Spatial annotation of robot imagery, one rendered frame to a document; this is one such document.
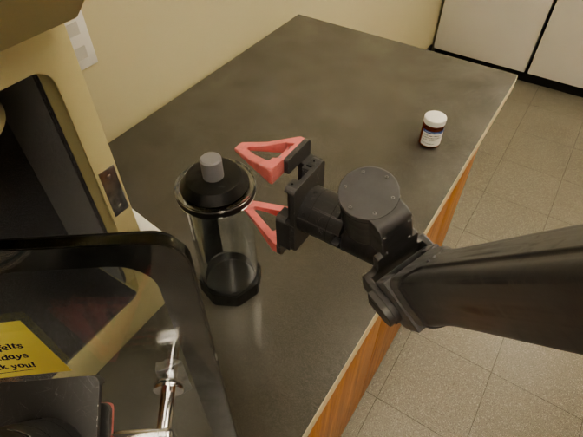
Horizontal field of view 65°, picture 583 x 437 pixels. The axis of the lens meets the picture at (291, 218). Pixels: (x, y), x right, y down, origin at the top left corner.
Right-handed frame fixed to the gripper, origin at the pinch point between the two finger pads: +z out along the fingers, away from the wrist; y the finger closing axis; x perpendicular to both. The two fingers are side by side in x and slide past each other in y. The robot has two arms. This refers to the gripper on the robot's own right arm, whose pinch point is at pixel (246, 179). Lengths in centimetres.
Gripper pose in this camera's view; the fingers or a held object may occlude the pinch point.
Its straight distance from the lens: 57.8
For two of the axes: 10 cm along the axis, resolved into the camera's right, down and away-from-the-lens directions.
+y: -0.1, -6.8, -7.4
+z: -8.4, -4.0, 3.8
